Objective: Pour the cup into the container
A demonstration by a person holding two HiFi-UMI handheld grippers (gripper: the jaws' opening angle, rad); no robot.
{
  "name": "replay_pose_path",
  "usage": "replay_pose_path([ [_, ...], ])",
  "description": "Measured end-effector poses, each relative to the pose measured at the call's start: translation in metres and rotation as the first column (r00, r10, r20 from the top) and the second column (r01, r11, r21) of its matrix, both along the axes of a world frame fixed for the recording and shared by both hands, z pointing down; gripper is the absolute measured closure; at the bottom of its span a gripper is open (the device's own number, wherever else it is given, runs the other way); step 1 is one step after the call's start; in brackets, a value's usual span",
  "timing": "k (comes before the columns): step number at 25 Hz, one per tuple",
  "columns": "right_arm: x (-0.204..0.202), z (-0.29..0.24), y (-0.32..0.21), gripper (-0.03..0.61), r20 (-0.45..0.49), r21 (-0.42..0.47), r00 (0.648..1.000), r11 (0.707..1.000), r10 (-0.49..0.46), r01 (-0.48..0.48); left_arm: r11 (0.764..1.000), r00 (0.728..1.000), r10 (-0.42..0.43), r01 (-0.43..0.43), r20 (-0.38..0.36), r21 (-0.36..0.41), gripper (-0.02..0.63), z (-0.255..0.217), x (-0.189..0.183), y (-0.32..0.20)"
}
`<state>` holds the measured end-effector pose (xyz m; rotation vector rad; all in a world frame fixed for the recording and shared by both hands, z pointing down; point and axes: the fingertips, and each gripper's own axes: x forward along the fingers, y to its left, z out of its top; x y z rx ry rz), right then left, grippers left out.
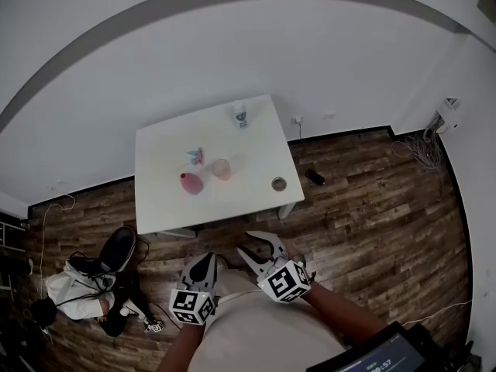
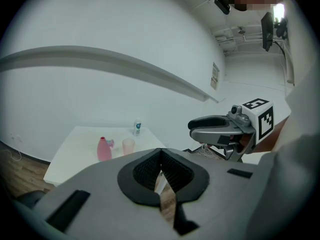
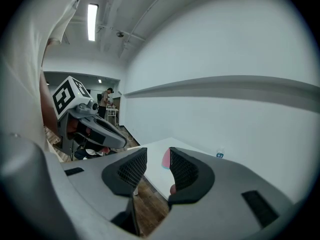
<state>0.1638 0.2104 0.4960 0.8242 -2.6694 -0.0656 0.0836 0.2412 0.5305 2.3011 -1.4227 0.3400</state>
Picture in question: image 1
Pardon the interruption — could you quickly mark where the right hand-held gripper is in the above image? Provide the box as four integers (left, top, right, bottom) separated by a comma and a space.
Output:
236, 230, 313, 305

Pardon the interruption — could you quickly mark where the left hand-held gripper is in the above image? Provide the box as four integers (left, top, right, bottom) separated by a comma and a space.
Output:
169, 251, 218, 327

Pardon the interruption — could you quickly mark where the red pink bottle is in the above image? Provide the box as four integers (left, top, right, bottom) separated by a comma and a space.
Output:
178, 171, 205, 196

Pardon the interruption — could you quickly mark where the pink dimpled glass cup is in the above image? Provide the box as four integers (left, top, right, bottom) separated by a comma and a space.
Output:
210, 157, 233, 182

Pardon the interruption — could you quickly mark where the person's left forearm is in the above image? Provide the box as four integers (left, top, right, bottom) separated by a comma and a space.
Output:
156, 321, 207, 372

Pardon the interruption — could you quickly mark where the person's right forearm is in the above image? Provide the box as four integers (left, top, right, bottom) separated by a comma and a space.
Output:
305, 282, 390, 346

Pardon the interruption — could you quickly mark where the small clear white-capped bottle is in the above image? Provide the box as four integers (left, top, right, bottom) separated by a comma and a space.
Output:
232, 100, 250, 132

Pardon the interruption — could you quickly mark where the white square table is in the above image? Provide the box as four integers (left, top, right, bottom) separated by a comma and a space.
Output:
134, 94, 306, 239

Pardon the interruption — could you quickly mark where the person's beige shirt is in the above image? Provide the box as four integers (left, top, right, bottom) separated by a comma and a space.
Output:
187, 290, 349, 372

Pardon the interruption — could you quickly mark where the black flat device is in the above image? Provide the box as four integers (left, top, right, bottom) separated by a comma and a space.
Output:
303, 168, 326, 188

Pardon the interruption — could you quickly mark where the white desk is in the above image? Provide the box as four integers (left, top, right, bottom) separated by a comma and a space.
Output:
0, 218, 31, 252

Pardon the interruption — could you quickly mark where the grey-green bag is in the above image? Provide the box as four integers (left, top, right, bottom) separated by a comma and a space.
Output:
460, 353, 482, 372

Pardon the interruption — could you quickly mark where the black floor cable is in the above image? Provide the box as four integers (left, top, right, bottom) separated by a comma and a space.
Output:
133, 237, 184, 332

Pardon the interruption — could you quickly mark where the white floor cable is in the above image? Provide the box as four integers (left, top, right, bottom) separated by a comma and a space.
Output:
37, 193, 77, 298
401, 299, 474, 328

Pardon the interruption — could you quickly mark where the tangled white cable bundle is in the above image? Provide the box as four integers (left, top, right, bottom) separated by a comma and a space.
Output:
390, 125, 447, 202

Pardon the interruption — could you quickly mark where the white wall box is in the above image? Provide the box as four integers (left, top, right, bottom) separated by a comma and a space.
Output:
435, 98, 463, 132

